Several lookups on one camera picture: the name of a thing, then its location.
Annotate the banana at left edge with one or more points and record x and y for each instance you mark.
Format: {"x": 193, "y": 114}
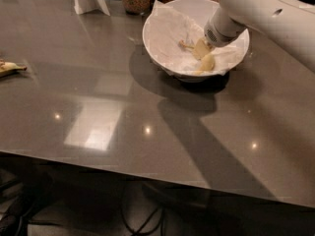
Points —
{"x": 10, "y": 68}

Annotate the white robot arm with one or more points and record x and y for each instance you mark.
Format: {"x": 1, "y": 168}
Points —
{"x": 288, "y": 23}

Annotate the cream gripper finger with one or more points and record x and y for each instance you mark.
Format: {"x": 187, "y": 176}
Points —
{"x": 201, "y": 49}
{"x": 207, "y": 63}

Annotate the yellow banana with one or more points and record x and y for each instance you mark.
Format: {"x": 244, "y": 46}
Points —
{"x": 190, "y": 48}

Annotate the white bowl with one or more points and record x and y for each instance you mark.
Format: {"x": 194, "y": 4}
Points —
{"x": 170, "y": 59}

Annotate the white paper towel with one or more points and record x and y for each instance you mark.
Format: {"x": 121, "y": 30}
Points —
{"x": 170, "y": 33}

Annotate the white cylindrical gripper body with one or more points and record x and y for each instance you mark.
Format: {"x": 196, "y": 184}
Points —
{"x": 215, "y": 36}

